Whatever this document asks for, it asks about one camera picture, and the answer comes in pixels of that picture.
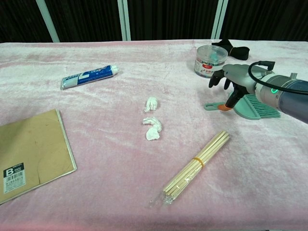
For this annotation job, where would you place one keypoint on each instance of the right black grey robot hand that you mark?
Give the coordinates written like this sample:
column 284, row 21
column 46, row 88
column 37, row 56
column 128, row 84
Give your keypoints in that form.
column 243, row 77

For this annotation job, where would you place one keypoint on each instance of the white paper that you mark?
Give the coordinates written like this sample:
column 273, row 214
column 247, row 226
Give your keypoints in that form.
column 152, row 133
column 152, row 103

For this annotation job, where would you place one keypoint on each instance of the clear plastic clip jar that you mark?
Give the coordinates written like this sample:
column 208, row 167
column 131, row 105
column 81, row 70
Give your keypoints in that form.
column 207, row 62

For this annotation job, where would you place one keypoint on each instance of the black pleated curtain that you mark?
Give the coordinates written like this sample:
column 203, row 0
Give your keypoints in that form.
column 168, row 19

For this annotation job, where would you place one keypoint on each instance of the yellow rubber band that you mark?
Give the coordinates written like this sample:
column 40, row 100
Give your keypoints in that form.
column 201, row 161

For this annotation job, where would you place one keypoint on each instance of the wrapped wooden chopstick bundle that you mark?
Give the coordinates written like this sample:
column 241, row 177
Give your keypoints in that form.
column 190, row 171

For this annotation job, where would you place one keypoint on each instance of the pink plush tablecloth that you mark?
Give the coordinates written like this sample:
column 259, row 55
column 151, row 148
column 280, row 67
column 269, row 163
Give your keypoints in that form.
column 108, row 144

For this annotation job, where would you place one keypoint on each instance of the blue white toothpaste tube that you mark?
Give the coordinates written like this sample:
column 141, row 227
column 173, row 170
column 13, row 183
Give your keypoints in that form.
column 89, row 75

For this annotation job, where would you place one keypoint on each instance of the brown kraft spiral notebook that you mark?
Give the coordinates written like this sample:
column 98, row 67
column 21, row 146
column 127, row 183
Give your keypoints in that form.
column 36, row 149

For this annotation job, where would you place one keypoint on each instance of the white metal frame post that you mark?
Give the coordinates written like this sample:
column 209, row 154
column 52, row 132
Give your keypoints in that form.
column 219, row 19
column 124, row 19
column 48, row 21

